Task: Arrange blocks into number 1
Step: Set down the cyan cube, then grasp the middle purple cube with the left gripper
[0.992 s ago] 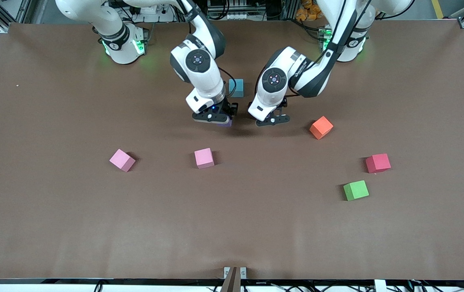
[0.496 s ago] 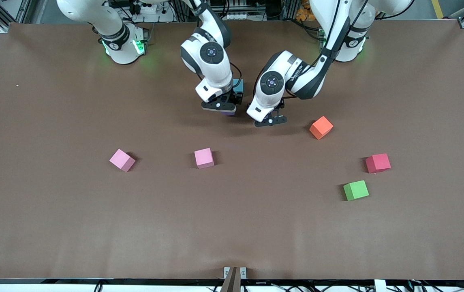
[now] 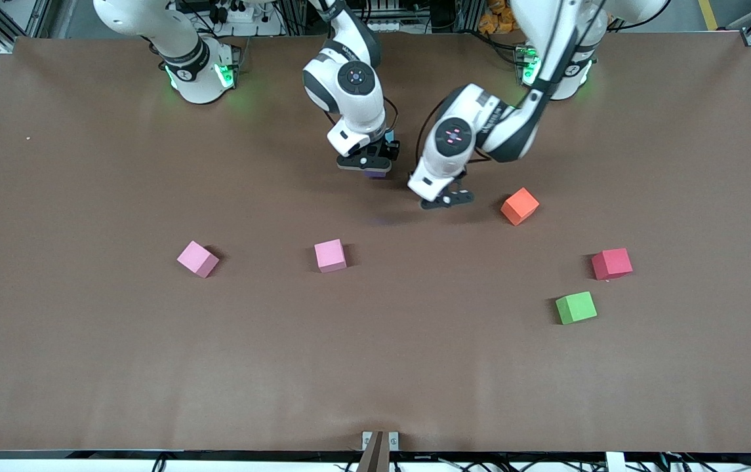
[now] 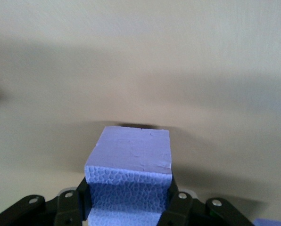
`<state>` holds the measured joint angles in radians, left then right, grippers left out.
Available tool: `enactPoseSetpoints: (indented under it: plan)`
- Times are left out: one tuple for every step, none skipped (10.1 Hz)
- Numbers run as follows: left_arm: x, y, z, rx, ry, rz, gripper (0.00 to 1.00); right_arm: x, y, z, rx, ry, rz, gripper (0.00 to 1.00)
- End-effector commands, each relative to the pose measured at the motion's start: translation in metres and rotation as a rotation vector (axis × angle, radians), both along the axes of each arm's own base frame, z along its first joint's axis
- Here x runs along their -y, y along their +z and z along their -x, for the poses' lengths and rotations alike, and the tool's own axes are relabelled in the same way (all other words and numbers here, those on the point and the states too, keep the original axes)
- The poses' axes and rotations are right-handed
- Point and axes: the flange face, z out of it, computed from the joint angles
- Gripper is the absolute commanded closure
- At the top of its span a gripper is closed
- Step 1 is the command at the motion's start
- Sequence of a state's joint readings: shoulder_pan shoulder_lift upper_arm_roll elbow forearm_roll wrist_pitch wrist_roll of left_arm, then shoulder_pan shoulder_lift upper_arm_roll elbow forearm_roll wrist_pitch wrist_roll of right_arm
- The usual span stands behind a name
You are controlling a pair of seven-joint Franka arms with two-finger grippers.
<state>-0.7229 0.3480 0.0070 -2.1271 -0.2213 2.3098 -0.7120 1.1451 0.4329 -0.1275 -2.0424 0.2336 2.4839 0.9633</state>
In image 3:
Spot bag of orange items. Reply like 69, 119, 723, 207
478, 0, 520, 35

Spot equipment rack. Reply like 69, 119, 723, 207
359, 0, 409, 33

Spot green foam cube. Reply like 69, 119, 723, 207
556, 291, 598, 325

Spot red foam cube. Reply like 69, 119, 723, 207
591, 248, 633, 281

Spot brown wooden post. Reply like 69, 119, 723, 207
357, 431, 390, 472

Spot small metal bracket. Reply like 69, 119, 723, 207
361, 431, 400, 452

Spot pink foam cube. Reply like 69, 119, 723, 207
314, 239, 348, 273
177, 241, 220, 279

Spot white power strip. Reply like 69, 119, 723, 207
218, 2, 256, 24

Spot orange foam cube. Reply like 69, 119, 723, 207
500, 187, 540, 226

